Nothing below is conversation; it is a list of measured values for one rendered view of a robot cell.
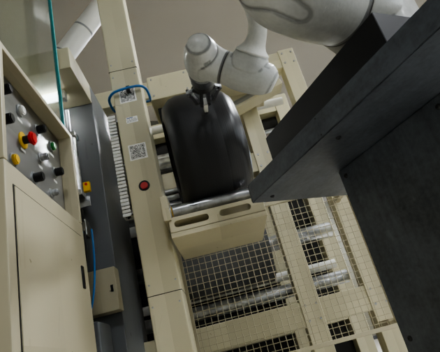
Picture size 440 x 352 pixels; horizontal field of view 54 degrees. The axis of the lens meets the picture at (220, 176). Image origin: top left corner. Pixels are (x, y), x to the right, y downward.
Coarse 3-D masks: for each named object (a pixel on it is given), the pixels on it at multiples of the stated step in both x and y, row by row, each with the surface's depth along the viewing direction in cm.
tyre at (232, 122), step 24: (168, 120) 168; (192, 120) 164; (216, 120) 164; (240, 120) 169; (168, 144) 203; (192, 144) 161; (216, 144) 162; (240, 144) 164; (192, 168) 161; (216, 168) 162; (240, 168) 164; (192, 192) 165; (216, 192) 166
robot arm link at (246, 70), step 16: (256, 32) 123; (240, 48) 125; (256, 48) 124; (224, 64) 126; (240, 64) 124; (256, 64) 124; (272, 64) 128; (224, 80) 128; (240, 80) 126; (256, 80) 125; (272, 80) 126
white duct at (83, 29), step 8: (96, 0) 252; (88, 8) 250; (96, 8) 251; (80, 16) 249; (88, 16) 248; (96, 16) 250; (80, 24) 246; (88, 24) 248; (96, 24) 252; (72, 32) 244; (80, 32) 245; (88, 32) 248; (64, 40) 242; (72, 40) 242; (80, 40) 245; (88, 40) 250; (72, 48) 242; (80, 48) 247
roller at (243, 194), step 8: (232, 192) 164; (240, 192) 163; (248, 192) 163; (200, 200) 163; (208, 200) 163; (216, 200) 163; (224, 200) 163; (232, 200) 163; (240, 200) 164; (176, 208) 162; (184, 208) 162; (192, 208) 162; (200, 208) 162; (208, 208) 163; (176, 216) 162
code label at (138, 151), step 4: (136, 144) 182; (140, 144) 182; (144, 144) 182; (132, 148) 182; (136, 148) 181; (140, 148) 181; (144, 148) 181; (132, 152) 181; (136, 152) 181; (140, 152) 181; (144, 152) 181; (132, 156) 180; (136, 156) 180; (140, 156) 180; (144, 156) 180; (132, 160) 179
